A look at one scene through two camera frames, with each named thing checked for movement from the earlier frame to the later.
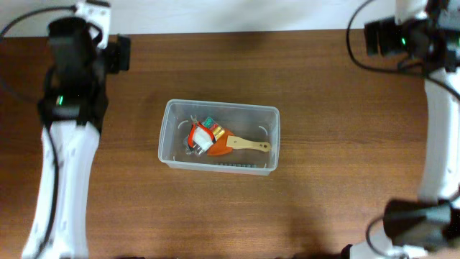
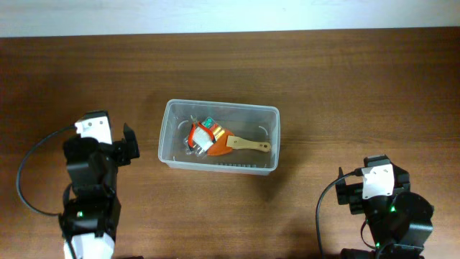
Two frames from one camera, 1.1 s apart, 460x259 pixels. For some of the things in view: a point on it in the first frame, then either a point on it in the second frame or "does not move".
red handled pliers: (198, 124) does not move
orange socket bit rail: (242, 165) does not move
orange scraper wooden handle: (226, 142) does not move
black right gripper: (386, 31) → (352, 193)
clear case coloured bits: (203, 133) does not move
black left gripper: (121, 54) → (127, 148)
